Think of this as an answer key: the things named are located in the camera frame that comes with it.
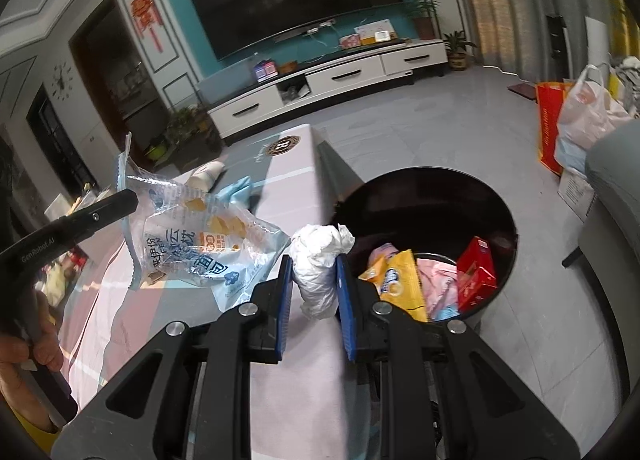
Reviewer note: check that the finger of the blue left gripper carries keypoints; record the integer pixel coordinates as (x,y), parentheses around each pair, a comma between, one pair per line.
(86,222)

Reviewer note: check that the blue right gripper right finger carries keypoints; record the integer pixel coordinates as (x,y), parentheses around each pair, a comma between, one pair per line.
(348,320)

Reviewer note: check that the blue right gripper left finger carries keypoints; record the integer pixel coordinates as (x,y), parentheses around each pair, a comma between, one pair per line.
(284,296)

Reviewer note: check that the white tissue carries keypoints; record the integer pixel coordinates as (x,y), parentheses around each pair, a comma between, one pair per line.
(314,250)

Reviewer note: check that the yellow snack bag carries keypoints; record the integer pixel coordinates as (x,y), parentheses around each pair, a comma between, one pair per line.
(396,278)

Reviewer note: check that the blue face mask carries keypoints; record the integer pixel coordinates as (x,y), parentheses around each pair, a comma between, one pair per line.
(237,193)

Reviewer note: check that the pink plastic bag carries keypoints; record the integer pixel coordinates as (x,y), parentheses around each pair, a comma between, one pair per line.
(438,281)

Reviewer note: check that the blue white bread wrapper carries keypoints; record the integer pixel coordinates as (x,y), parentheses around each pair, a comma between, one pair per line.
(178,233)

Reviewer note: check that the white paper cup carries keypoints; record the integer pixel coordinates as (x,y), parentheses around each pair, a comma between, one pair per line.
(205,177)

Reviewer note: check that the red cigarette carton box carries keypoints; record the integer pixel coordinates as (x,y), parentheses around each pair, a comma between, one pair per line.
(476,278)

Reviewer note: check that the black round trash bin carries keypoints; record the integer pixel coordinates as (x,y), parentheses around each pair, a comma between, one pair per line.
(429,210)

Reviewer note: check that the leafy plant in black planter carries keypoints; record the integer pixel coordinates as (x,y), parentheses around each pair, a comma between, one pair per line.
(192,139)

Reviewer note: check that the red chinese knot left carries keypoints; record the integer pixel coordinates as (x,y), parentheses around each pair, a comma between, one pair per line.
(146,15)

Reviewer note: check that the white tv cabinet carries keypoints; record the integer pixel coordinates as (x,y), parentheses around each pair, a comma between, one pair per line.
(326,80)

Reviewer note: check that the potted plant on floor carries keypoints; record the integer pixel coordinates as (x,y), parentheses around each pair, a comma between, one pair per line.
(457,46)

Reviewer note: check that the red shopping bag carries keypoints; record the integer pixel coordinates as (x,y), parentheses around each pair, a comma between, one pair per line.
(550,98)

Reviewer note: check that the potted plant on cabinet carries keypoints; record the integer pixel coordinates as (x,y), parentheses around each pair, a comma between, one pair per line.
(423,15)

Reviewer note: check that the white plastic bag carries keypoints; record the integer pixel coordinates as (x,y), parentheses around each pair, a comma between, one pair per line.
(589,112)

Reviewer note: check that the upright vacuum cleaner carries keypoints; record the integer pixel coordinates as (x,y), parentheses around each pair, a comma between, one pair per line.
(560,54)

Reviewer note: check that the window curtain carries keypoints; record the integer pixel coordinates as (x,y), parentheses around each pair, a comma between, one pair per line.
(513,35)

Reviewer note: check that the wall clock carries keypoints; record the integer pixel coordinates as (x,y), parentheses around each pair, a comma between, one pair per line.
(62,81)

